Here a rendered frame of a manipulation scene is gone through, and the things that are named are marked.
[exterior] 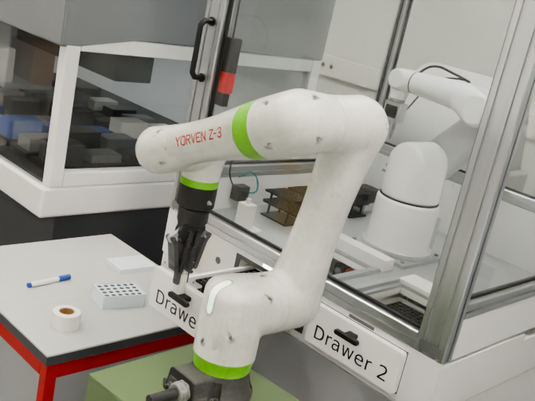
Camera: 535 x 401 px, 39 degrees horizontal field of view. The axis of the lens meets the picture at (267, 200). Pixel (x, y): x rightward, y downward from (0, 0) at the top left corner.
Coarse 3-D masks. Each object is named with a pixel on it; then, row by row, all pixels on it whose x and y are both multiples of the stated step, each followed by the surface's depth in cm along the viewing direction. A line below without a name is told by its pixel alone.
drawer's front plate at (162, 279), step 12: (156, 276) 195; (168, 276) 192; (156, 288) 195; (168, 288) 192; (192, 288) 186; (192, 300) 185; (168, 312) 192; (192, 312) 186; (180, 324) 189; (192, 324) 186
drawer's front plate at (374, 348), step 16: (320, 320) 193; (336, 320) 190; (320, 336) 194; (336, 336) 190; (368, 336) 183; (336, 352) 190; (368, 352) 183; (384, 352) 180; (400, 352) 177; (352, 368) 187; (368, 368) 183; (384, 368) 180; (400, 368) 177; (384, 384) 180
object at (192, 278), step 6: (222, 270) 211; (228, 270) 212; (234, 270) 213; (240, 270) 215; (246, 270) 217; (258, 270) 219; (192, 276) 202; (198, 276) 204; (204, 276) 205; (210, 276) 207; (192, 282) 203
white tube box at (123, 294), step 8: (96, 288) 205; (104, 288) 207; (112, 288) 208; (120, 288) 210; (128, 288) 211; (136, 288) 211; (96, 296) 205; (104, 296) 202; (112, 296) 203; (120, 296) 204; (128, 296) 205; (136, 296) 207; (144, 296) 208; (104, 304) 202; (112, 304) 204; (120, 304) 205; (128, 304) 206; (136, 304) 208; (144, 304) 209
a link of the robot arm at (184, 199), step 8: (184, 192) 177; (192, 192) 176; (200, 192) 176; (208, 192) 177; (216, 192) 179; (176, 200) 180; (184, 200) 177; (192, 200) 176; (200, 200) 177; (208, 200) 178; (192, 208) 177; (200, 208) 177; (208, 208) 178
